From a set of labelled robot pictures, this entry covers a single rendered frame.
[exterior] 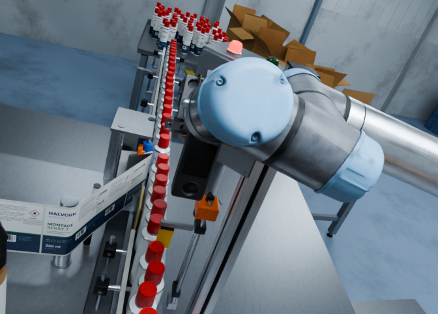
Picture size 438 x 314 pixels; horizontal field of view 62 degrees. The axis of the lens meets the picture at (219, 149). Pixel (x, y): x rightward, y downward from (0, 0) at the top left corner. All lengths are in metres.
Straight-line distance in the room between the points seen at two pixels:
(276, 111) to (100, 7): 4.67
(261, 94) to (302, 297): 0.94
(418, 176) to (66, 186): 0.95
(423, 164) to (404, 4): 5.98
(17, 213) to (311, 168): 0.67
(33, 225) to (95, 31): 4.24
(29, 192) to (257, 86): 0.95
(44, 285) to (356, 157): 0.75
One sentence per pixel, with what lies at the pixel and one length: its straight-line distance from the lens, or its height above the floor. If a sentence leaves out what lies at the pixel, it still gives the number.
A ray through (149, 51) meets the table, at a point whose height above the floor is 0.87.
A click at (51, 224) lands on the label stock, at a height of 1.01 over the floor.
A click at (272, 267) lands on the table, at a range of 1.22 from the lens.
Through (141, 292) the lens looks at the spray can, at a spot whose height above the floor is 1.08.
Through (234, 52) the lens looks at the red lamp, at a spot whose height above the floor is 1.48.
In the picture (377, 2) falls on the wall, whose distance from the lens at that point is 6.19.
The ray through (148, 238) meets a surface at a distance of 0.84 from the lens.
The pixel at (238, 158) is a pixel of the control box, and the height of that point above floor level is 1.32.
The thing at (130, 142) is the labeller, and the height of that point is 1.08.
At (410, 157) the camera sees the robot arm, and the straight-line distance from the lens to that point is 0.54.
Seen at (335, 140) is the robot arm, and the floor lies 1.51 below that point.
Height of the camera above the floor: 1.62
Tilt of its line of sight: 28 degrees down
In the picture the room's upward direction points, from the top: 20 degrees clockwise
